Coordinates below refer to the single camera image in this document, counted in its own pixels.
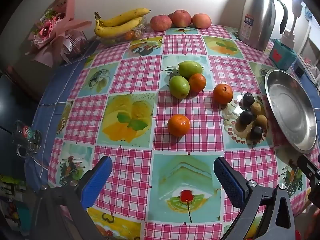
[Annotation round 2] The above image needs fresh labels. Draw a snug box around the orange tangerine with stem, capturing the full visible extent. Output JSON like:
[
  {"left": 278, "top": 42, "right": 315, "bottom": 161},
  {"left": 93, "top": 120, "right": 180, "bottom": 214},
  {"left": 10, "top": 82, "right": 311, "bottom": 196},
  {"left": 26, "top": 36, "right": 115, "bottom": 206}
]
[{"left": 213, "top": 83, "right": 234, "bottom": 105}]

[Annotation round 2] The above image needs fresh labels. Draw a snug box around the stainless steel basin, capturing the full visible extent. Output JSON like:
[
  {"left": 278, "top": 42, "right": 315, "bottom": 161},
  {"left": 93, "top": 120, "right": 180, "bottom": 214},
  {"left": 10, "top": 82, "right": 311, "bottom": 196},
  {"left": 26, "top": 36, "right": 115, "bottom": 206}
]
[{"left": 264, "top": 69, "right": 318, "bottom": 154}]

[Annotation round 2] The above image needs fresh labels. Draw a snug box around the pink flower bouquet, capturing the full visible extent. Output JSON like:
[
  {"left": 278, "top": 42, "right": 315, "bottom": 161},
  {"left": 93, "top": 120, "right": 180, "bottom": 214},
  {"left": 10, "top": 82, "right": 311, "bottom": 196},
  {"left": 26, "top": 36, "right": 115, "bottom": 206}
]
[{"left": 25, "top": 0, "right": 93, "bottom": 68}]

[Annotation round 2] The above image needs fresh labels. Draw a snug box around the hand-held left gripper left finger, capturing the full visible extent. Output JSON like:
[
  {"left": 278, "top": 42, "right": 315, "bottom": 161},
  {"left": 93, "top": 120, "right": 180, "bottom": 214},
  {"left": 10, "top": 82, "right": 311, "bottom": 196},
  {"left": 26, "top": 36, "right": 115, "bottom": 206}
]
[{"left": 30, "top": 156, "right": 113, "bottom": 240}]

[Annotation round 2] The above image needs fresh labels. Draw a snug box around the pink checkered fruit-print tablecloth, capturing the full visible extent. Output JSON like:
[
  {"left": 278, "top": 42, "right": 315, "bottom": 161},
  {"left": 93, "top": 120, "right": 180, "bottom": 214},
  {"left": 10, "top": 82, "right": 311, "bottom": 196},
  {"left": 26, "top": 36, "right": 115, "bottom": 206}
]
[{"left": 47, "top": 24, "right": 313, "bottom": 240}]

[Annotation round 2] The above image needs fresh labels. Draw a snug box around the clear glass mug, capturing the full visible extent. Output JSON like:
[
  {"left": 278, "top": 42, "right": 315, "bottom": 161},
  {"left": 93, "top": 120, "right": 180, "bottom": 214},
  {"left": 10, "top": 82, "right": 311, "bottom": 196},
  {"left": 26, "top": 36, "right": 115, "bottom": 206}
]
[{"left": 12, "top": 119, "right": 42, "bottom": 158}]

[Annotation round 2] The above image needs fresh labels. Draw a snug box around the brown longan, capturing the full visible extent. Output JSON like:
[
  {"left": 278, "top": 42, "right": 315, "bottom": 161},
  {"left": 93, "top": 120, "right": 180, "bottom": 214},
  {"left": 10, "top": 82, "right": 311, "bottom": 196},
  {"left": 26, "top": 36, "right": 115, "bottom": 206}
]
[
  {"left": 250, "top": 102, "right": 262, "bottom": 117},
  {"left": 254, "top": 115, "right": 268, "bottom": 130}
]

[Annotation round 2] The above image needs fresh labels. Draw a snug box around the stainless steel thermos jug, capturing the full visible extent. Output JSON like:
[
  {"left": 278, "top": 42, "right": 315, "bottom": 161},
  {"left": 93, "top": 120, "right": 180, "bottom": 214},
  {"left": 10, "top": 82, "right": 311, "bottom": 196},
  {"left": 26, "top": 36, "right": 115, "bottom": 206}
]
[{"left": 237, "top": 0, "right": 288, "bottom": 51}]

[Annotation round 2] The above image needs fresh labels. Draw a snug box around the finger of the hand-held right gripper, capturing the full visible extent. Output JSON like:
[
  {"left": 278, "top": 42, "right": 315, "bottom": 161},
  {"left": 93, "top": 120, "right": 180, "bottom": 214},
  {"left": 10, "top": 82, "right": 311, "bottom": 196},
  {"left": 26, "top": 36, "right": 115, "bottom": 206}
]
[{"left": 297, "top": 154, "right": 320, "bottom": 181}]

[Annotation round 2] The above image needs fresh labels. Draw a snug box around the red apple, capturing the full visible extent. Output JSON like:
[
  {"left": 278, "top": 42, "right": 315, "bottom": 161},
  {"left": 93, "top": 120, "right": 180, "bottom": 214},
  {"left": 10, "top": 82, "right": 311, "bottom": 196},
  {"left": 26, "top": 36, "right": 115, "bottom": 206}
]
[
  {"left": 191, "top": 13, "right": 212, "bottom": 29},
  {"left": 168, "top": 9, "right": 192, "bottom": 28},
  {"left": 150, "top": 15, "right": 172, "bottom": 32}
]

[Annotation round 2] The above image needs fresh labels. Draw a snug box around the black cable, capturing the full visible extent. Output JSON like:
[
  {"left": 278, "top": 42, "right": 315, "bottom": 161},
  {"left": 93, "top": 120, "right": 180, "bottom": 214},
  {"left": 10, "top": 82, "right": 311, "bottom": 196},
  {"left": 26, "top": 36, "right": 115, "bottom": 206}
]
[{"left": 310, "top": 67, "right": 320, "bottom": 92}]

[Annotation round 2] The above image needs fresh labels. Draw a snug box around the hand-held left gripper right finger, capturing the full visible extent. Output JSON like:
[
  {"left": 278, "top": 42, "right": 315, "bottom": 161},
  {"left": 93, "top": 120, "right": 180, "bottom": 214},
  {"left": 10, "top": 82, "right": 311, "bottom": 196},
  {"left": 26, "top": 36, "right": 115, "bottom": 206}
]
[{"left": 214, "top": 157, "right": 298, "bottom": 240}]

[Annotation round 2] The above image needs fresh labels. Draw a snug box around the white plastic chair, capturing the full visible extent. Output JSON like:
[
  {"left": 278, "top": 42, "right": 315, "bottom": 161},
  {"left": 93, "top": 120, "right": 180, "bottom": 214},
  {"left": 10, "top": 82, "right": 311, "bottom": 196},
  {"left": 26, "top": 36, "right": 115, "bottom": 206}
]
[{"left": 297, "top": 1, "right": 320, "bottom": 80}]

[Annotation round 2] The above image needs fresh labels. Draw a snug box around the yellow banana bunch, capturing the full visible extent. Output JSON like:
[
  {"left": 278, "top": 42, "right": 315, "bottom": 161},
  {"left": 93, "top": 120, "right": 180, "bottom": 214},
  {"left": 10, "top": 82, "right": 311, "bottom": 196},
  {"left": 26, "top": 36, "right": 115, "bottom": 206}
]
[{"left": 94, "top": 7, "right": 151, "bottom": 38}]

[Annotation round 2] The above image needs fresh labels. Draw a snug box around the round blue wall sticker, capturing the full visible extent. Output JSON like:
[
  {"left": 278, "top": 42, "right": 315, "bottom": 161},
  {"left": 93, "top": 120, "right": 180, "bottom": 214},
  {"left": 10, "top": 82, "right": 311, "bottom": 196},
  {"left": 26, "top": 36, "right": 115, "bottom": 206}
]
[{"left": 304, "top": 6, "right": 314, "bottom": 22}]

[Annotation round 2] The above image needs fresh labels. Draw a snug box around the white power adapter block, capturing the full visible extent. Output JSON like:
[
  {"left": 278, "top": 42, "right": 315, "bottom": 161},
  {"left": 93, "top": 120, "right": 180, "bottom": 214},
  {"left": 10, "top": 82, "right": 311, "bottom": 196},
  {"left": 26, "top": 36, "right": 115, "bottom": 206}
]
[{"left": 280, "top": 29, "right": 297, "bottom": 50}]

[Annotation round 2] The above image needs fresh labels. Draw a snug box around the teal box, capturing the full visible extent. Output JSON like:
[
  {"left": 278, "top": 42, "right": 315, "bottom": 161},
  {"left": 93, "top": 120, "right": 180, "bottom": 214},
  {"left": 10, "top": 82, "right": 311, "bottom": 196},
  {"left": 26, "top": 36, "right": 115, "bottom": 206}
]
[{"left": 269, "top": 39, "right": 298, "bottom": 71}]

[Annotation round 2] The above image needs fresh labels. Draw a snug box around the dark purple plum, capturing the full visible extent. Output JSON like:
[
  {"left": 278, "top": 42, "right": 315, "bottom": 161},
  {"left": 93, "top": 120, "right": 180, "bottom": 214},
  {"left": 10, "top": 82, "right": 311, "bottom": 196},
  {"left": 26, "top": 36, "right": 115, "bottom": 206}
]
[
  {"left": 239, "top": 92, "right": 255, "bottom": 110},
  {"left": 239, "top": 110, "right": 256, "bottom": 126},
  {"left": 250, "top": 125, "right": 264, "bottom": 140}
]

